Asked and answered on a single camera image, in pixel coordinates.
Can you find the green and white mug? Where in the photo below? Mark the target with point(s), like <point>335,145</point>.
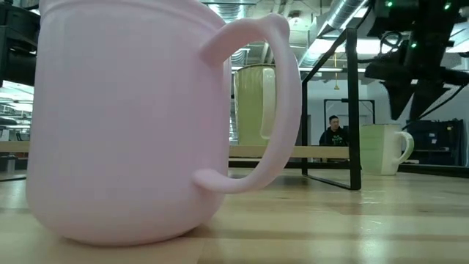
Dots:
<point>377,150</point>

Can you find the silver ceiling duct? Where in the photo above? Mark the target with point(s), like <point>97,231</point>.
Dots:
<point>340,12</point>

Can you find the ceiling light panel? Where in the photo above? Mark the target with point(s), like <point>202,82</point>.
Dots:
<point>370,47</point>

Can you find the person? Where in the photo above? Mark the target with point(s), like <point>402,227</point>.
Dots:
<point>333,137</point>

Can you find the pink plastic mug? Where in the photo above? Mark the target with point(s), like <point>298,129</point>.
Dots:
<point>128,128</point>

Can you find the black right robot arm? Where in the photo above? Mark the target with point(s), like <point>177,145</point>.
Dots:
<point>428,20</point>

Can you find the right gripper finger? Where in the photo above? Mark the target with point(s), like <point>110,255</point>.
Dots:
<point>398,95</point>
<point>427,97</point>

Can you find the tall olive green mug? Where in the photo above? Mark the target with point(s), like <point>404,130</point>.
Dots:
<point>249,110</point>

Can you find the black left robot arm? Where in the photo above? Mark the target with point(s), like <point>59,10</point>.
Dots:
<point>18,44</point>

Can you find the wooden shelf with black frame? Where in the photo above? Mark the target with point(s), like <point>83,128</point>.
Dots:
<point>353,110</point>

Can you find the black cabinet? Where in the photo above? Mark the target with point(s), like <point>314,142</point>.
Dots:
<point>436,143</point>

